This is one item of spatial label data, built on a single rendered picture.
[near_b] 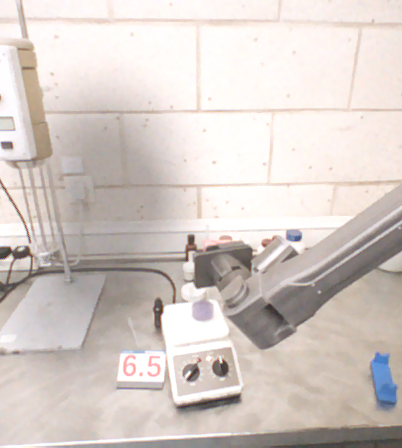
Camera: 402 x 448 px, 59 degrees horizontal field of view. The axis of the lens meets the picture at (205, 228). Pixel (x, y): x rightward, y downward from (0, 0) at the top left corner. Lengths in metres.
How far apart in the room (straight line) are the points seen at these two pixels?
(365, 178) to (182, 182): 0.59
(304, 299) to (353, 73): 0.87
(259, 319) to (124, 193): 0.80
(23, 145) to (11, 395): 0.47
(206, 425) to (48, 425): 0.27
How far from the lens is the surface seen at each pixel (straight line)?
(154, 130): 1.10
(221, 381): 0.72
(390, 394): 0.81
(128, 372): 0.78
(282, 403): 0.75
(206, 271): 0.59
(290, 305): 0.43
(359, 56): 1.20
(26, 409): 0.79
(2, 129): 0.79
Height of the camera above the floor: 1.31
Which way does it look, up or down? 24 degrees down
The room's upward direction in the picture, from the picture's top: straight up
